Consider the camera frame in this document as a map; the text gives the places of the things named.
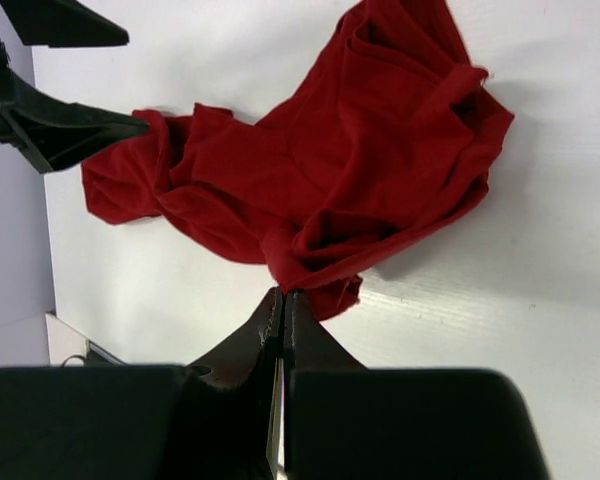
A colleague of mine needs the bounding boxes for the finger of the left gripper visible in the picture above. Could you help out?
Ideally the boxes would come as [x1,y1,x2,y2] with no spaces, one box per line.
[0,0,129,48]
[0,44,149,174]

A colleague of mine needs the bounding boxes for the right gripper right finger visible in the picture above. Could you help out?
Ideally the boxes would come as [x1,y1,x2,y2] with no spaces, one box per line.
[283,291,549,479]

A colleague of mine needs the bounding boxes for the red t-shirt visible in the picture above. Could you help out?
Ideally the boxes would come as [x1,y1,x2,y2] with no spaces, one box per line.
[81,1,513,320]

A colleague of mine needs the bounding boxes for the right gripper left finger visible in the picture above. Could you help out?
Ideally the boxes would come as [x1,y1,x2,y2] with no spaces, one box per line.
[0,289,284,479]

